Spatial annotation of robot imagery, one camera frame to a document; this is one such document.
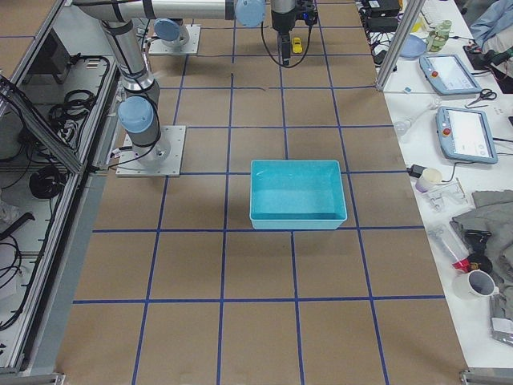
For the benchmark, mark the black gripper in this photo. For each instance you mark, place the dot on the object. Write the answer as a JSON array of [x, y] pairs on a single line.
[[281, 20]]

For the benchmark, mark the yellow toy beetle car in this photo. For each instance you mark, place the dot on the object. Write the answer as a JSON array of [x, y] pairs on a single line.
[[297, 46]]

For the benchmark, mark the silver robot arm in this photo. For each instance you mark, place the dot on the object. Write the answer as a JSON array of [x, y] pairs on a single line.
[[138, 113], [172, 31]]

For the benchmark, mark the black power adapter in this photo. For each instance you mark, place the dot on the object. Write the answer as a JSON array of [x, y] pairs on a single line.
[[381, 24]]

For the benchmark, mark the blue plastic plate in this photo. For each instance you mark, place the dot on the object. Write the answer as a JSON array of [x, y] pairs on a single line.
[[413, 48]]

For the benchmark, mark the teal plastic bin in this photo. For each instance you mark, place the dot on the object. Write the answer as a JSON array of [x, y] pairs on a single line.
[[296, 195]]

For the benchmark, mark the far blue teach pendant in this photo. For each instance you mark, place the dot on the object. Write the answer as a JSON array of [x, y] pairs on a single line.
[[448, 75]]

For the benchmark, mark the blue teach pendant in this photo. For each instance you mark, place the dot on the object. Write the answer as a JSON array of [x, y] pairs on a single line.
[[448, 75], [465, 135]]

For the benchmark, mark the white paper cup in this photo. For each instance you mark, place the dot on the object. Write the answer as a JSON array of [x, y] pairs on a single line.
[[429, 178]]

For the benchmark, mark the near blue teach pendant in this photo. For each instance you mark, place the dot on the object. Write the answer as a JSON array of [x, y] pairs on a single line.
[[465, 135]]

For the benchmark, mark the black scissors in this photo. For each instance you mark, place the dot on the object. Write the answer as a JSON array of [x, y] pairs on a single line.
[[484, 94]]

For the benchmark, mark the grey cloth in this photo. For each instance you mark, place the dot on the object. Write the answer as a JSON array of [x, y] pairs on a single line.
[[492, 213]]

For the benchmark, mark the white mug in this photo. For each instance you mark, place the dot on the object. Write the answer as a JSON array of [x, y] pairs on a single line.
[[475, 284]]

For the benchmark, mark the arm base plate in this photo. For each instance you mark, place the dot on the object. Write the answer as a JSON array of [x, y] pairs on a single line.
[[158, 48], [163, 160]]

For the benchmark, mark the aluminium frame post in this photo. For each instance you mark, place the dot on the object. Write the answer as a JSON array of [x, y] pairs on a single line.
[[409, 18]]

